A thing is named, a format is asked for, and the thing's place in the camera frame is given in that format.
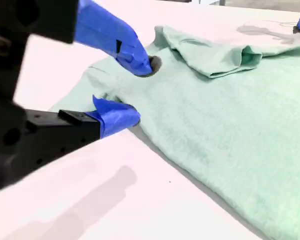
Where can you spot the pale green T-shirt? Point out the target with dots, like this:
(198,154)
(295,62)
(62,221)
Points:
(227,130)

